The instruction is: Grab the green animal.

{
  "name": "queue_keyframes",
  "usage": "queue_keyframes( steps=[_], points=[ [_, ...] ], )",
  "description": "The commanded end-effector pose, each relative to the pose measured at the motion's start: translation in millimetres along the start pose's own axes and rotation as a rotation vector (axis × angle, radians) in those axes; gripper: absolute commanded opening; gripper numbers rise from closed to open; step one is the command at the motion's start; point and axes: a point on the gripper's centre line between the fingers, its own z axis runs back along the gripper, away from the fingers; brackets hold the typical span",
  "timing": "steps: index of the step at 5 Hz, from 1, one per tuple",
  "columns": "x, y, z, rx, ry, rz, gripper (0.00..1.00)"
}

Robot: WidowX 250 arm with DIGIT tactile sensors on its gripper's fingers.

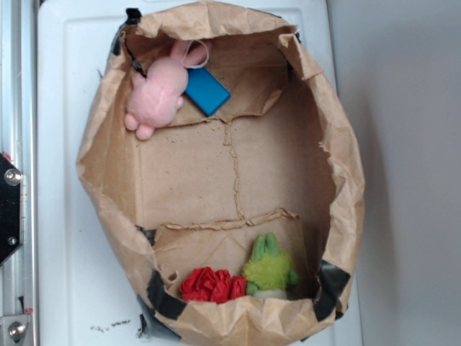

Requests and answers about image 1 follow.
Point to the green plush animal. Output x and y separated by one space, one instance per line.
269 270

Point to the black mounting bracket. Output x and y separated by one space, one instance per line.
11 208

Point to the aluminium frame rail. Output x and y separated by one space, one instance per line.
19 274

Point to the brown paper bag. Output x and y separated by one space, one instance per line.
279 156

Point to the pink plush bunny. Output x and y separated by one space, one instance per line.
156 97

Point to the red crumpled tissue paper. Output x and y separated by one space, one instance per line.
205 284

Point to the blue rectangular block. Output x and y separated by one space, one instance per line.
206 91

